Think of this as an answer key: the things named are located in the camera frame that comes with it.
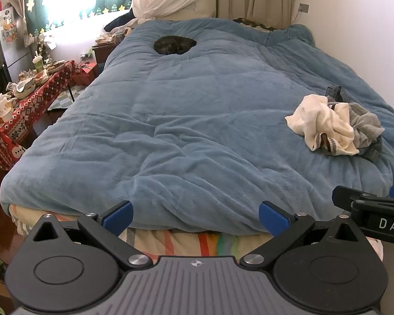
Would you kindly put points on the cream knit vest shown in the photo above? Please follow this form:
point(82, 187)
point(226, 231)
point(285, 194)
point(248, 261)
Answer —
point(318, 118)

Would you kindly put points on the red patterned side table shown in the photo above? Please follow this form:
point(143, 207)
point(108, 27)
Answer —
point(49, 88)

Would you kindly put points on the dark navy pillow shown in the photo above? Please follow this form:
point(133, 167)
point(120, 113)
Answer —
point(120, 23)

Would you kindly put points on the red box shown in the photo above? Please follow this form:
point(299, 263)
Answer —
point(85, 73)

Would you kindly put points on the wall socket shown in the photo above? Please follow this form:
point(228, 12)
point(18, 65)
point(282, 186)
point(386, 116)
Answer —
point(304, 7)

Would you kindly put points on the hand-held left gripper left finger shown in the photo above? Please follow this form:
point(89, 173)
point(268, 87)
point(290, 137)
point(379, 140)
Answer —
point(120, 217)

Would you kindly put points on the blue fleece blanket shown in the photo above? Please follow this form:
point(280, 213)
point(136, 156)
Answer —
point(200, 121)

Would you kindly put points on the green drink cup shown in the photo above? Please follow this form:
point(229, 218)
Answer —
point(38, 64)

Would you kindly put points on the grey refrigerator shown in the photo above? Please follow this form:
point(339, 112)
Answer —
point(10, 39)

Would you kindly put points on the small decorated tree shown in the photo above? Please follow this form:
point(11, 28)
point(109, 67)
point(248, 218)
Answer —
point(46, 46)

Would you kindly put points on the dark wooden nightstand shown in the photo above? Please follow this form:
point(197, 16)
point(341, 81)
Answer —
point(101, 54)

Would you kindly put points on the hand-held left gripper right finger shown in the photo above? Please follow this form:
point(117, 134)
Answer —
point(272, 218)

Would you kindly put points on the dark patterned pillow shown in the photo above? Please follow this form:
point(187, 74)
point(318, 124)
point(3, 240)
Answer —
point(252, 23)

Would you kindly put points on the blue jeans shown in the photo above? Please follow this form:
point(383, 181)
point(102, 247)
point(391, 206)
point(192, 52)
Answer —
point(335, 92)

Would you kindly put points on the striped bed sheet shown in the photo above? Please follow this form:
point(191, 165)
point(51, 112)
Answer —
point(184, 241)

